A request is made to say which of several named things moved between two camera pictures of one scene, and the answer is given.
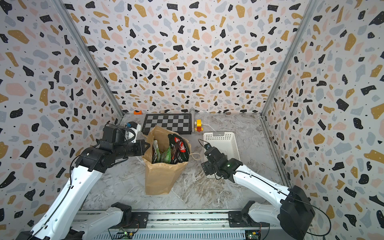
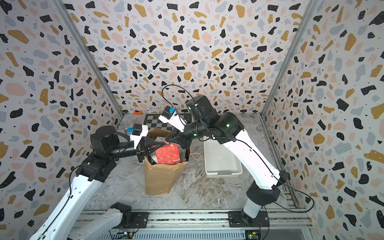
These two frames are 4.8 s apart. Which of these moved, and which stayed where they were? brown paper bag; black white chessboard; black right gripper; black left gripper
Moved: black right gripper; black left gripper
Stayed: black white chessboard; brown paper bag
